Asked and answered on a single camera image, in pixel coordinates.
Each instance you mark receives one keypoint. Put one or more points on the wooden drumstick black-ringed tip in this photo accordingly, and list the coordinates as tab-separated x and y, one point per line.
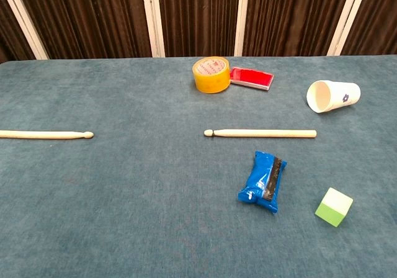
263	133

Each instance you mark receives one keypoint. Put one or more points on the light wooden drumstick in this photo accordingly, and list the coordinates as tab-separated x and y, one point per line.
46	134

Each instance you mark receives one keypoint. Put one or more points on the yellow packing tape roll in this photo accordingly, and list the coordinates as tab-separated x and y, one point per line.
211	82

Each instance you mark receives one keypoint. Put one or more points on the red and white flat box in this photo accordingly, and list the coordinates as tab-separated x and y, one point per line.
251	77

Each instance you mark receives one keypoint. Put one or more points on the blue snack packet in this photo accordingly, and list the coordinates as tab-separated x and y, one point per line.
257	182

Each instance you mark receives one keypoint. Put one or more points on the teal table cloth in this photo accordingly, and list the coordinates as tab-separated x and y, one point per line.
124	197

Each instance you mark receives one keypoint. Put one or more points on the white paper cup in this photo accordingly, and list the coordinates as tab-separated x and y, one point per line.
344	95

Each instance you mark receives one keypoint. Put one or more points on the dark brown curtain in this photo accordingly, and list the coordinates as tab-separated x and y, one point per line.
93	17

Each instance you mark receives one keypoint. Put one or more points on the light green cube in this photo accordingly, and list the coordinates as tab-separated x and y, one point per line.
333	208

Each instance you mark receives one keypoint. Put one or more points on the white screen frame post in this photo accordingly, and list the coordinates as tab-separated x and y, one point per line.
347	17
153	20
24	20
242	17

